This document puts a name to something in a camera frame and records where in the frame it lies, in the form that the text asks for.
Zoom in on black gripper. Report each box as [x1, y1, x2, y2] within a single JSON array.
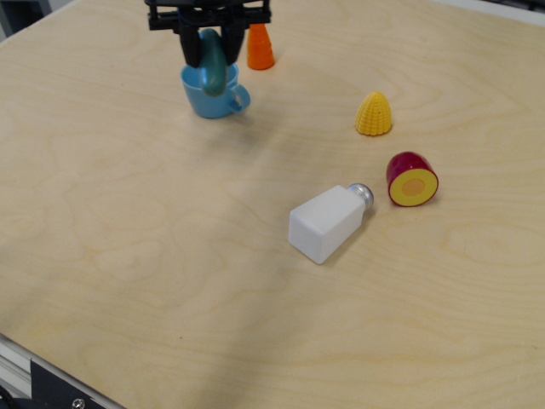
[[144, 0, 272, 68]]

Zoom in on green toy cucumber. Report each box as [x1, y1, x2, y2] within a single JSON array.
[[198, 28, 227, 97]]

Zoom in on blue plastic cup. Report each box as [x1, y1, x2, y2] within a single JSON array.
[[181, 64, 251, 119]]

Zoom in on orange toy carrot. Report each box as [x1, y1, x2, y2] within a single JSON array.
[[247, 24, 275, 71]]

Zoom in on yellow toy corn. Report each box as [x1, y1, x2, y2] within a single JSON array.
[[354, 91, 393, 136]]

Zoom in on white salt shaker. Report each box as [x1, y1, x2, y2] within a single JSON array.
[[288, 183, 374, 264]]

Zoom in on red yellow toy fruit half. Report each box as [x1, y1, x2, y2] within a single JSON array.
[[386, 152, 439, 207]]

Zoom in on aluminium table frame rail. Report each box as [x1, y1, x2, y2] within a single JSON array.
[[0, 331, 129, 409]]

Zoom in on black corner bracket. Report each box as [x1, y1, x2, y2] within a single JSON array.
[[30, 359, 123, 409]]

